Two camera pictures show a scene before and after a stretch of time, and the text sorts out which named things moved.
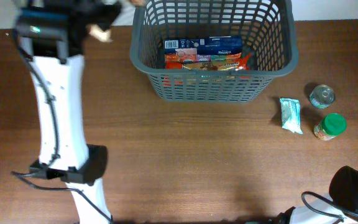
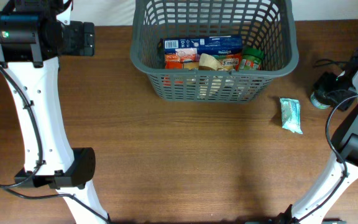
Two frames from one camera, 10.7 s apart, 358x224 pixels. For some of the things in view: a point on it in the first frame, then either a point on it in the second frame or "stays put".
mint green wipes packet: x=290 y=109 stays put
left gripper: x=111 y=15 to x=84 y=40
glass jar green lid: x=330 y=127 to x=251 y=59
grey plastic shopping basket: x=268 y=28 stays put
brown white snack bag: x=105 y=35 to x=207 y=62
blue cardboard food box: x=214 y=45 stays put
